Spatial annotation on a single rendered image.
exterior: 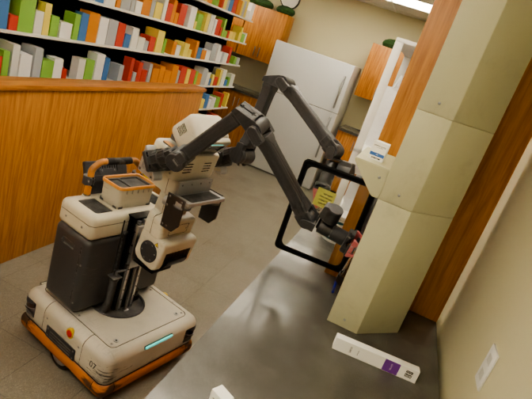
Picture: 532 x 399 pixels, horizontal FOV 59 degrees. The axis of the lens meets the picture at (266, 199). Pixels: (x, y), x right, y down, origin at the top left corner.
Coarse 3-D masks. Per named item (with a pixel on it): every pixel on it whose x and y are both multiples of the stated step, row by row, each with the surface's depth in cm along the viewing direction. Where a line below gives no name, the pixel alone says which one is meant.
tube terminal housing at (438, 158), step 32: (416, 128) 140; (448, 128) 137; (416, 160) 142; (448, 160) 143; (480, 160) 149; (384, 192) 147; (416, 192) 144; (448, 192) 149; (384, 224) 149; (416, 224) 149; (448, 224) 156; (384, 256) 152; (416, 256) 156; (352, 288) 157; (384, 288) 156; (416, 288) 164; (352, 320) 160; (384, 320) 164
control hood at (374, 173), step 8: (368, 152) 164; (360, 160) 148; (368, 160) 149; (392, 160) 165; (360, 168) 148; (368, 168) 147; (376, 168) 146; (384, 168) 146; (368, 176) 148; (376, 176) 147; (384, 176) 146; (368, 184) 148; (376, 184) 148; (376, 192) 148
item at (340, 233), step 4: (336, 228) 168; (340, 228) 169; (332, 232) 167; (336, 232) 167; (340, 232) 167; (344, 232) 168; (348, 232) 169; (332, 236) 168; (336, 236) 167; (340, 236) 167; (344, 236) 167; (348, 236) 164; (332, 240) 169; (336, 240) 168; (340, 240) 167; (344, 240) 165; (348, 240) 164; (340, 244) 168; (340, 248) 165
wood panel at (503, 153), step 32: (448, 0) 163; (448, 32) 165; (416, 64) 170; (416, 96) 173; (384, 128) 179; (512, 128) 165; (512, 160) 167; (480, 192) 173; (480, 224) 175; (448, 256) 181; (448, 288) 184
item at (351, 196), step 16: (320, 176) 182; (336, 176) 181; (304, 192) 186; (320, 192) 184; (336, 192) 182; (352, 192) 181; (368, 192) 179; (320, 208) 186; (352, 208) 182; (288, 224) 190; (336, 224) 186; (352, 224) 184; (288, 240) 192; (304, 240) 190; (320, 240) 189; (320, 256) 191; (336, 256) 189
